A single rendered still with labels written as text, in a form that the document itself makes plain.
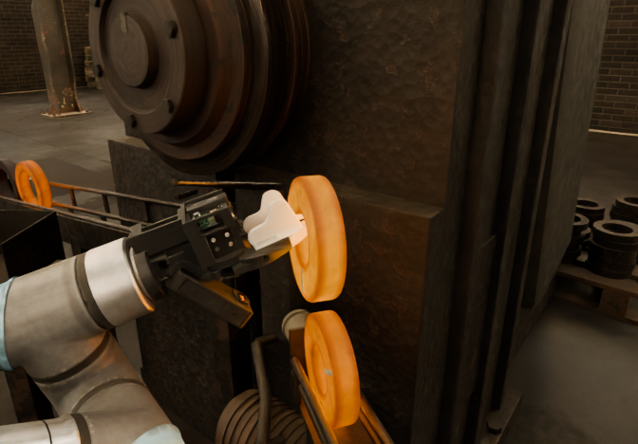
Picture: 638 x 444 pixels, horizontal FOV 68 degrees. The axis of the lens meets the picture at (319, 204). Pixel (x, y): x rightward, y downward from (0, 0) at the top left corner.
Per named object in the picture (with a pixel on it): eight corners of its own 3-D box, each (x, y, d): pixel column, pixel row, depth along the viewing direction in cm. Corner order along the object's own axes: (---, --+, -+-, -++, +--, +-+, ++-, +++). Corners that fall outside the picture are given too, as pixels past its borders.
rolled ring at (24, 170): (45, 224, 155) (55, 221, 158) (38, 173, 147) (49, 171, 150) (18, 203, 164) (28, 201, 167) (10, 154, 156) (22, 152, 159)
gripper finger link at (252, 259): (291, 241, 53) (216, 271, 51) (295, 253, 53) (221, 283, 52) (282, 227, 57) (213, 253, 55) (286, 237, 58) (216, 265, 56)
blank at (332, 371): (335, 415, 72) (314, 419, 71) (318, 311, 75) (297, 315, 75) (370, 434, 57) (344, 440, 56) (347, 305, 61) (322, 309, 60)
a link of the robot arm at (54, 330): (25, 339, 57) (-24, 275, 52) (126, 299, 59) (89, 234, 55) (5, 397, 49) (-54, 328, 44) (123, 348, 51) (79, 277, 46)
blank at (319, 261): (308, 167, 65) (283, 169, 64) (347, 184, 50) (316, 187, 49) (310, 275, 68) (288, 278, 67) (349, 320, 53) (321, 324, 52)
